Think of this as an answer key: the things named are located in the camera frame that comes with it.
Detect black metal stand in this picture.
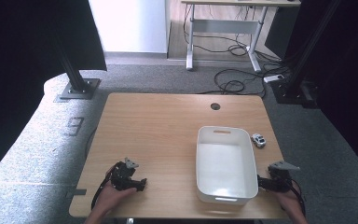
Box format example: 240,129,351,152
272,0,343,109
51,29,102,101

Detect white power strip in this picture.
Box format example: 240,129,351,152
263,74,285,84

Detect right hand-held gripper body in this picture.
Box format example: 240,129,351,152
267,160,301,193

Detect person's right hand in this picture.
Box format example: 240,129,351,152
273,179,306,218

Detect black cables under desk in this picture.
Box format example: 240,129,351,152
182,4,282,63

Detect black floor cable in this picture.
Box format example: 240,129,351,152
197,68,267,96

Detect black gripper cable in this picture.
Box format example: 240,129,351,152
90,169,116,211
287,177,308,217

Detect white toy car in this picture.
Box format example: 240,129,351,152
250,133,268,149

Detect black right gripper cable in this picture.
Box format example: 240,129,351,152
287,177,308,217

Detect dark curtain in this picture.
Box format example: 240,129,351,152
0,0,108,185
264,0,358,174

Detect person's left hand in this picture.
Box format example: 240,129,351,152
94,164,138,217

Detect white plastic basket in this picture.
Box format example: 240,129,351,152
195,125,259,206

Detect white wall panel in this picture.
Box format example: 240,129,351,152
88,0,170,55

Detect white-legged wooden desk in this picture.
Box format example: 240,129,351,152
181,0,302,74

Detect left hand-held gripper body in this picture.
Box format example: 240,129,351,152
110,157,140,191

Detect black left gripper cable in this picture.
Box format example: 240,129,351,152
90,169,116,211

